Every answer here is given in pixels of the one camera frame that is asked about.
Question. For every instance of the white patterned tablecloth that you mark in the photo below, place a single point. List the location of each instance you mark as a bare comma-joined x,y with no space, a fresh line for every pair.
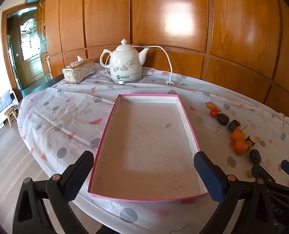
73,117

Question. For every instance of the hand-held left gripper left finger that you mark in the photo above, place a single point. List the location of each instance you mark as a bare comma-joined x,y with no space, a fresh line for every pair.
78,173

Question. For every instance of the ornate gold tissue box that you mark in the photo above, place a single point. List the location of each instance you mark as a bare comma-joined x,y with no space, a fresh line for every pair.
78,73

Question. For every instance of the red cherry tomato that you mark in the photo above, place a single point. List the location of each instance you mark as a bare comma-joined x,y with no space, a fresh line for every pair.
213,112

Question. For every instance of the dark cut fruit piece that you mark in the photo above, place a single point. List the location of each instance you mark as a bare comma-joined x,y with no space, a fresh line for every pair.
233,125
254,156

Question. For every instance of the white floral electric kettle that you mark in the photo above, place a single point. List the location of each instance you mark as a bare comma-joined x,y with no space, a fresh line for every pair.
125,63

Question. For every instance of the small yellowish fruit piece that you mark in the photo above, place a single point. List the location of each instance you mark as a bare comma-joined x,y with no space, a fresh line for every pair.
250,173

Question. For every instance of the small wooden stool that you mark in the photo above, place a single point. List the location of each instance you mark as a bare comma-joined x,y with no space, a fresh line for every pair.
10,113

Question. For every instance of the dark round speckled fruit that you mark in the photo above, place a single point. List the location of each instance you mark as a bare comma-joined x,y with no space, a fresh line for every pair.
223,119

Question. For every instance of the orange mandarin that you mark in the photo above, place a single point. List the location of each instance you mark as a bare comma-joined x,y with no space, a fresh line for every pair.
237,135
241,147

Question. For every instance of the steel kettle base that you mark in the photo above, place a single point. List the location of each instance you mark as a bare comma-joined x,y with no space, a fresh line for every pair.
125,81

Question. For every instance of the orange carrot piece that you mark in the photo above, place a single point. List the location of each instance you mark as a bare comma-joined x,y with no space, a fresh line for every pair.
211,105

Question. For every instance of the wooden glass door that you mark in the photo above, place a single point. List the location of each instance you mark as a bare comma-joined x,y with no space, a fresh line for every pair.
31,65

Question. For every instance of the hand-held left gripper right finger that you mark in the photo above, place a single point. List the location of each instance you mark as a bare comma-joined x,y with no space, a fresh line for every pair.
208,175

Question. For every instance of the pink rimmed shallow tray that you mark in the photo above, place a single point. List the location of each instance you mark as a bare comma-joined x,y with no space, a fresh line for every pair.
144,139

